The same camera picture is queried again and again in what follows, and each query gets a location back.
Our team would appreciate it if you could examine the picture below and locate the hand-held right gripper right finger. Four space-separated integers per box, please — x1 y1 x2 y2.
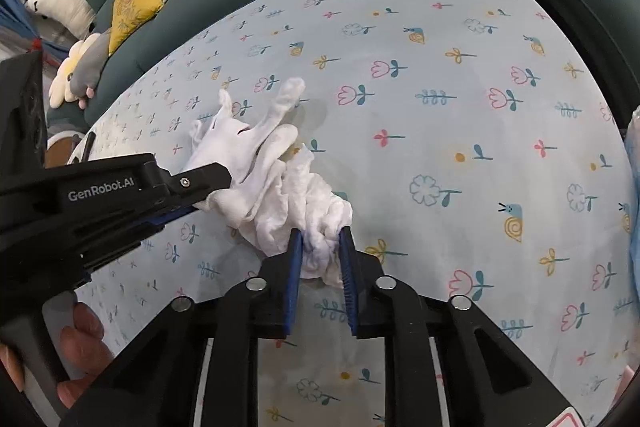
339 227 593 427

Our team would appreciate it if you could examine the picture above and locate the white tissue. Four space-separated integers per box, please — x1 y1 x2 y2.
235 144 355 288

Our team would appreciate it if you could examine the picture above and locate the person's left hand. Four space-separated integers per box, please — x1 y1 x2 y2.
56 301 117 409

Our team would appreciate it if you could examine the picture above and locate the white plush toy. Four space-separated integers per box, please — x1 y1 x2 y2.
22 0 98 38

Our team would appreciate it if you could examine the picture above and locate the white cloth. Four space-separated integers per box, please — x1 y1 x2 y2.
182 77 307 228

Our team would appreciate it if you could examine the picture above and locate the yellow embroidered cushion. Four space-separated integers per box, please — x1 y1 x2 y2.
108 0 166 56

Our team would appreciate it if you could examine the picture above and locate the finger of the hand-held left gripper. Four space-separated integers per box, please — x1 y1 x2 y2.
77 204 201 273
150 162 235 210

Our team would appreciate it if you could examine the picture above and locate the white flower pillow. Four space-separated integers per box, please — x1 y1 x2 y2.
48 33 103 108

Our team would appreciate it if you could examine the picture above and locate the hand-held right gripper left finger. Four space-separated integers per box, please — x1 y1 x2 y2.
60 229 305 427

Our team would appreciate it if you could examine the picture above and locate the floral light blue tablecloth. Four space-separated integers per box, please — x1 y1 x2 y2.
45 0 640 427

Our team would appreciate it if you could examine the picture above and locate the grey plush toy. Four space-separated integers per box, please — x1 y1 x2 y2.
67 29 113 110

